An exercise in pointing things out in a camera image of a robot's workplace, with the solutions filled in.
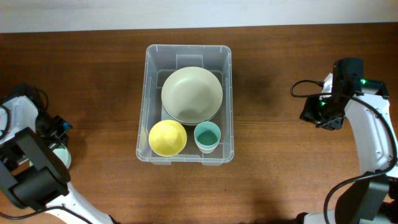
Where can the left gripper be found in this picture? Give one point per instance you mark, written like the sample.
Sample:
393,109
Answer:
63,136

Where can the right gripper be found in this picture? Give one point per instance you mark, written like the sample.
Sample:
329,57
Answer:
308,113

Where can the mint green small bowl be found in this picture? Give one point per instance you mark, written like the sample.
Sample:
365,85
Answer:
61,151

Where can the yellow small bowl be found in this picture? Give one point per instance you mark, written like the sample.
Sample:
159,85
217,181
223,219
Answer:
167,138

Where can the mint green cup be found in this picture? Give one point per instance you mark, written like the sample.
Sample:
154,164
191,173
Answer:
207,134

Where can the cream cup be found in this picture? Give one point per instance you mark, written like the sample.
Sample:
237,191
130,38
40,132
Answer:
207,150

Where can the cream plate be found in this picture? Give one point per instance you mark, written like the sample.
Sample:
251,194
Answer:
192,94
194,124

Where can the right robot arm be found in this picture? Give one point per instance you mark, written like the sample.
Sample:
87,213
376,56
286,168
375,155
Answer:
346,94

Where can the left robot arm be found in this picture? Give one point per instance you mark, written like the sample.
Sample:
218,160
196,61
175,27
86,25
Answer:
35,160

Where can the clear plastic storage container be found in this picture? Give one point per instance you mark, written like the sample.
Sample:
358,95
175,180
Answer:
161,61

